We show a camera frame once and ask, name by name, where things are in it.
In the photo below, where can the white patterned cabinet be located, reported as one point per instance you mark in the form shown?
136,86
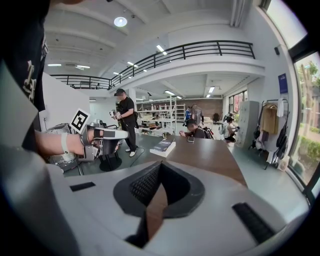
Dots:
247,122

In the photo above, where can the blue wall poster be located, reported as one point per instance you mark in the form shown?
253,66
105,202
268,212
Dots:
283,83

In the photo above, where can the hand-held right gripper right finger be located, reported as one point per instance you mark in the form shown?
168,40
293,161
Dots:
182,190

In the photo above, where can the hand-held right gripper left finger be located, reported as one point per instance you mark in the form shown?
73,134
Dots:
140,185

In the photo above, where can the large black-framed window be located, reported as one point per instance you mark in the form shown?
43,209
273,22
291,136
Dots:
282,22

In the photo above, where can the row of ceiling strip lights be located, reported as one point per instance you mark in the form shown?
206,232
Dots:
160,48

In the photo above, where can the black printed t-shirt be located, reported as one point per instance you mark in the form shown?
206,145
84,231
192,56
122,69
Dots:
22,50

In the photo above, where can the person's left forearm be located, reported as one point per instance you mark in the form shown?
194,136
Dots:
50,143

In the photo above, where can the white shopping bag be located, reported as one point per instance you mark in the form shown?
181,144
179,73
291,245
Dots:
283,163

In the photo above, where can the single ceiling strip light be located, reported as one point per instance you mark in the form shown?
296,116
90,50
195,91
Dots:
211,89
169,92

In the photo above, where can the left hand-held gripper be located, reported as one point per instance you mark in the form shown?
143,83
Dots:
80,120

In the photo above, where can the black wall speaker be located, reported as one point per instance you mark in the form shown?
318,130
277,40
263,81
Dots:
277,50

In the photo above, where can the plastic wrapped machine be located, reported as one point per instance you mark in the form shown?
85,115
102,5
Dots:
58,127

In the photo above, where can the white metal shelving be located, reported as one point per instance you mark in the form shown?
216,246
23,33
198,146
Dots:
172,112

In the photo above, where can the clothes rack with garments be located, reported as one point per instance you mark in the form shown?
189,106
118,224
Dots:
268,120

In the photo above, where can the person's left hand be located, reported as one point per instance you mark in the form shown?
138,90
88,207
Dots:
75,143

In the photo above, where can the white wristband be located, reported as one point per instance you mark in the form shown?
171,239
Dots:
64,143

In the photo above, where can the round ceiling lamp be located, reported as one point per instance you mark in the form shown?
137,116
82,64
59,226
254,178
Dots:
120,21

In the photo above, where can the black metal railing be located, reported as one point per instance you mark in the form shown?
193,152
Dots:
235,42

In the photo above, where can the white ceiling pipes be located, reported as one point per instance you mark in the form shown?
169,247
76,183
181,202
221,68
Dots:
237,12

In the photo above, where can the black smartphone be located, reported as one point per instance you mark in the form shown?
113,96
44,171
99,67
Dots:
191,139

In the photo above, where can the black office chair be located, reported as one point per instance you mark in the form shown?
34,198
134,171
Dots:
216,118

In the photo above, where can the round wooden table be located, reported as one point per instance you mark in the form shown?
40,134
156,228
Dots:
110,166

